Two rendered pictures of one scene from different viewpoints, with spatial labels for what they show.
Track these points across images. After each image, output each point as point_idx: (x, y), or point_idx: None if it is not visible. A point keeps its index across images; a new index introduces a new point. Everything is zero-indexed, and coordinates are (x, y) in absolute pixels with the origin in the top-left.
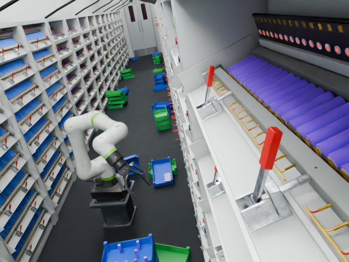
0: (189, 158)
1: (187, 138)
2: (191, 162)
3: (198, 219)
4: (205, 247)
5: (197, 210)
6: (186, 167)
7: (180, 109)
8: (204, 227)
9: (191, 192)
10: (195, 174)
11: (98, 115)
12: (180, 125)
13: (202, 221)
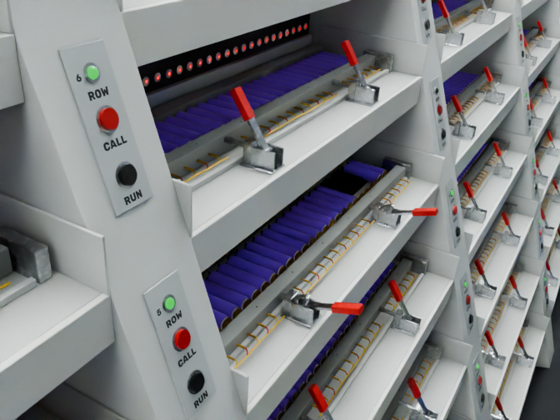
0: (458, 154)
1: (466, 43)
2: (463, 145)
3: (491, 311)
4: (510, 265)
5: (482, 328)
6: (458, 258)
7: (432, 19)
8: (522, 52)
9: (467, 345)
10: (477, 128)
11: None
12: (362, 272)
13: (500, 191)
